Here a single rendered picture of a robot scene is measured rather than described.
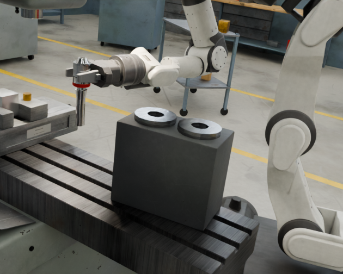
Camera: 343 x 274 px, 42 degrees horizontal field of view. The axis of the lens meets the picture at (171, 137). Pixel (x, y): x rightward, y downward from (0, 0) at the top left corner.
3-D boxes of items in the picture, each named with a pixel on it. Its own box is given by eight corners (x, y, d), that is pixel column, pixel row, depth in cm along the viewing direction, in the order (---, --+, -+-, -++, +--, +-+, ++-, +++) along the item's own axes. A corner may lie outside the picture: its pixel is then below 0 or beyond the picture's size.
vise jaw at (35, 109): (11, 103, 129) (11, 89, 127) (48, 117, 122) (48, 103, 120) (-7, 106, 124) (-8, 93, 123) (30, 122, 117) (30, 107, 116)
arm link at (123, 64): (79, 51, 123) (115, 49, 131) (78, 85, 126) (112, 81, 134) (106, 62, 114) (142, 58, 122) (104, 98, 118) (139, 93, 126)
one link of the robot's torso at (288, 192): (324, 233, 154) (313, 99, 140) (328, 268, 136) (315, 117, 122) (278, 234, 159) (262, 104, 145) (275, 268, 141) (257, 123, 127)
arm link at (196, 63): (161, 77, 145) (200, 75, 158) (185, 80, 138) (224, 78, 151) (162, 43, 142) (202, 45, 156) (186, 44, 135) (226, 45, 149)
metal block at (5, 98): (4, 109, 122) (3, 87, 120) (18, 114, 119) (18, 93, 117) (-13, 113, 118) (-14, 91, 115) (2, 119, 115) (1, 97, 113)
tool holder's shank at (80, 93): (84, 87, 118) (83, 127, 122) (89, 85, 120) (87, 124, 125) (73, 86, 118) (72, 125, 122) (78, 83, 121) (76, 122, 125)
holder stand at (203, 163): (135, 179, 109) (143, 101, 102) (221, 206, 102) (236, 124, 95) (109, 200, 99) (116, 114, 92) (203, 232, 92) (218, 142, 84)
